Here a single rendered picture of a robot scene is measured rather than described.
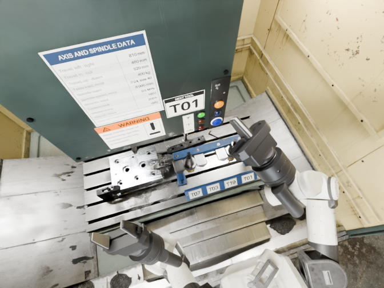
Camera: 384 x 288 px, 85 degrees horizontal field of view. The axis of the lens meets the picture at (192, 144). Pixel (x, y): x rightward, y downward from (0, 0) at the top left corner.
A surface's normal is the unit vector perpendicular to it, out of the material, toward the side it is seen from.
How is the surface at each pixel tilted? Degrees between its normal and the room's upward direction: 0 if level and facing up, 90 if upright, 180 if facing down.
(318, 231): 43
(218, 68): 90
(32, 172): 24
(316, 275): 20
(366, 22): 90
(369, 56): 90
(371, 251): 0
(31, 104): 90
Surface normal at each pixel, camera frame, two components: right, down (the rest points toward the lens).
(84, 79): 0.29, 0.84
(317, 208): -0.69, -0.20
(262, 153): 0.38, 0.00
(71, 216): 0.37, -0.53
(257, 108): -0.43, -0.32
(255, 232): 0.10, -0.50
